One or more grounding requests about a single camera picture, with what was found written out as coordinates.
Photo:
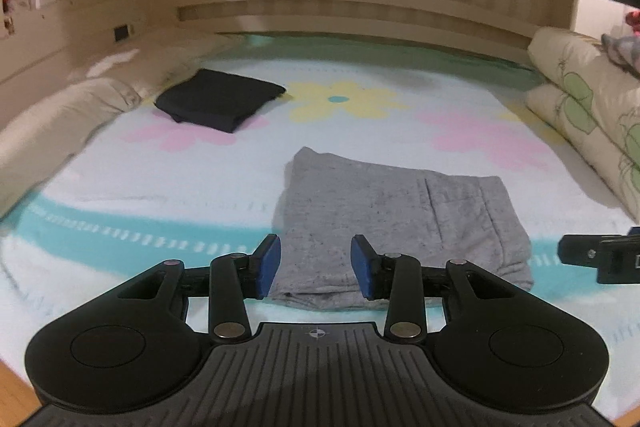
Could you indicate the folded black garment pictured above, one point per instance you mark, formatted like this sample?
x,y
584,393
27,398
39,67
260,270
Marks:
x,y
220,99

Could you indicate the green mattress sheet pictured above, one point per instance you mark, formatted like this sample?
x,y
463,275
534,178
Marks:
x,y
400,52

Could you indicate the cream leaf-print pillows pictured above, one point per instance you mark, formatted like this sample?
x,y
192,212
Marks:
x,y
585,107

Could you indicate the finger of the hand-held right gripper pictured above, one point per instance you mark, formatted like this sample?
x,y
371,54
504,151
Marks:
x,y
577,251

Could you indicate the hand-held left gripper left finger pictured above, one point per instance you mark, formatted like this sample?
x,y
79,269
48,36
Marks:
x,y
270,264

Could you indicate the pink toy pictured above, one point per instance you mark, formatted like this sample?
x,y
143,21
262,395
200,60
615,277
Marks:
x,y
633,23

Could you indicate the pink grey patterned cloth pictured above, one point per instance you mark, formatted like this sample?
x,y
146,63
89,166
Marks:
x,y
622,52

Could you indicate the floral bed blanket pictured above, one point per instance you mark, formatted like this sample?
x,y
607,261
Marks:
x,y
175,177

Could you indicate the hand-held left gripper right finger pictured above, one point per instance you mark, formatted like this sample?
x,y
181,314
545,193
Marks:
x,y
361,264

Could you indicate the plain beige pillow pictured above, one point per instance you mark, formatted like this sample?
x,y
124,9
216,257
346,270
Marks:
x,y
65,117

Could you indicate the black wall socket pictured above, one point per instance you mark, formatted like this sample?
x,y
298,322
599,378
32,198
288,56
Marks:
x,y
124,33

